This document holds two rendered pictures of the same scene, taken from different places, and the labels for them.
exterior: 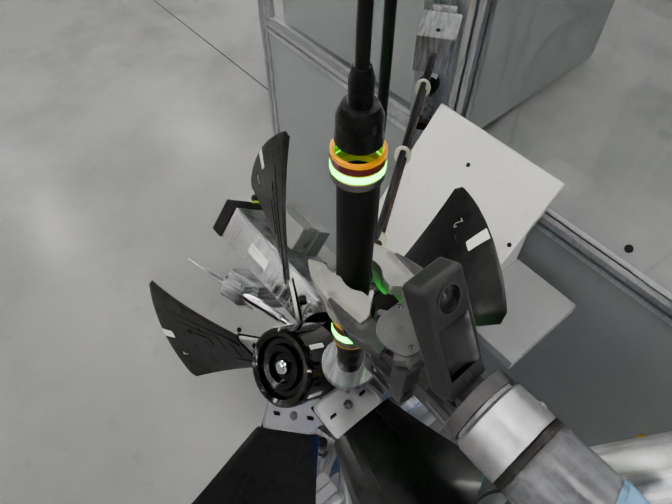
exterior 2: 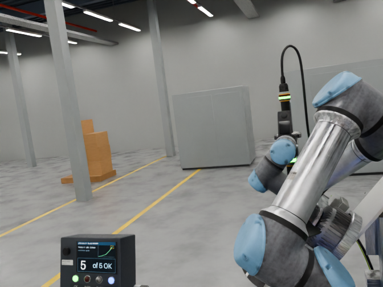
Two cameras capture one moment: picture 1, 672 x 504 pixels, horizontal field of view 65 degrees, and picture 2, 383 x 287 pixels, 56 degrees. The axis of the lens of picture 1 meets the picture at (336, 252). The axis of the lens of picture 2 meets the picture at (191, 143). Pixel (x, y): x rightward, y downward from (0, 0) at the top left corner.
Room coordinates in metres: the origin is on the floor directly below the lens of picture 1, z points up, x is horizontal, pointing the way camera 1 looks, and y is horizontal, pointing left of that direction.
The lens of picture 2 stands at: (-0.75, -1.02, 1.69)
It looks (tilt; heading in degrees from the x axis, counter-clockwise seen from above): 6 degrees down; 59
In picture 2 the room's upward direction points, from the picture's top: 7 degrees counter-clockwise
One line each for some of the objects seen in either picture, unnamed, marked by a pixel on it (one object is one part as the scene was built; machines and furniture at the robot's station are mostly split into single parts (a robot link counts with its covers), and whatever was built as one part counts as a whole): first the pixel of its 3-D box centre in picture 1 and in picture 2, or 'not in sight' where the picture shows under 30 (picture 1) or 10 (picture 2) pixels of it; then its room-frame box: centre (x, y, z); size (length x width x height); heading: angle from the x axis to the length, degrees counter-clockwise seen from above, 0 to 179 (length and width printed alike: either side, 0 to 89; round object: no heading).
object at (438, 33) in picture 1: (437, 40); not in sight; (0.90, -0.19, 1.41); 0.10 x 0.07 x 0.08; 164
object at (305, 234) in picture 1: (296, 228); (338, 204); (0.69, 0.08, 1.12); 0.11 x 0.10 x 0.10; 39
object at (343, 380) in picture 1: (351, 340); not in sight; (0.31, -0.02, 1.37); 0.09 x 0.07 x 0.10; 164
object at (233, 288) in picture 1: (236, 289); not in sight; (0.57, 0.19, 1.08); 0.07 x 0.04 x 0.06; 50
